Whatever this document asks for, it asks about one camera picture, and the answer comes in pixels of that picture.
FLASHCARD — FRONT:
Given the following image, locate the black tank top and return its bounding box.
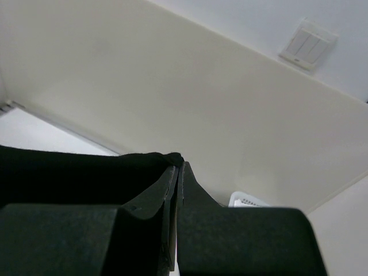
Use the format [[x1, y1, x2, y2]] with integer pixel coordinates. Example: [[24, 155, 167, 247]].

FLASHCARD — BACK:
[[1, 146, 184, 206]]

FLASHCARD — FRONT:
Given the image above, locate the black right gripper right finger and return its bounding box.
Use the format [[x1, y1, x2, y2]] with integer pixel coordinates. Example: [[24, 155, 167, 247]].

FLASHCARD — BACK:
[[177, 162, 327, 275]]

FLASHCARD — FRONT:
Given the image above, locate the white plastic laundry basket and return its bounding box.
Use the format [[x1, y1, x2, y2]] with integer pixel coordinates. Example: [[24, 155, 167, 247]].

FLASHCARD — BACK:
[[228, 191, 270, 208]]

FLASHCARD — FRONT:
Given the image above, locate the white wall light switch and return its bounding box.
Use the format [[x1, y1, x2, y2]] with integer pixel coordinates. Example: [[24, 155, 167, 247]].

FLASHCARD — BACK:
[[278, 18, 339, 72]]

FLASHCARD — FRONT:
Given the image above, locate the aluminium table frame rail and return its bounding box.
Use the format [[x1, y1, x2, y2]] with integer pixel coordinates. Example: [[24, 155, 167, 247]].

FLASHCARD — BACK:
[[0, 101, 25, 115]]

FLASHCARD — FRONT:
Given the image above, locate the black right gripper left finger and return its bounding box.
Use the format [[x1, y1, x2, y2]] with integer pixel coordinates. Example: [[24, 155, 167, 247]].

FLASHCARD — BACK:
[[1, 167, 178, 275]]

